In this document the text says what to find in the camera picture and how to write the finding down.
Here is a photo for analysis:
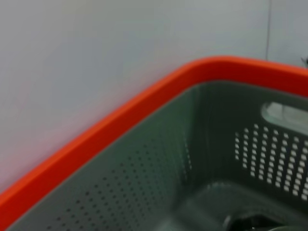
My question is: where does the glass teacup black sleeve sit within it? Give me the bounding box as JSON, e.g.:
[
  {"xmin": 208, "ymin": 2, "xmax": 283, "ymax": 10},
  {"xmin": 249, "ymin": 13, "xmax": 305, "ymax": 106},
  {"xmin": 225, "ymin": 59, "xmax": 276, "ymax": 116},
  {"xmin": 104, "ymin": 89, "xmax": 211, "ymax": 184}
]
[{"xmin": 222, "ymin": 211, "xmax": 308, "ymax": 231}]

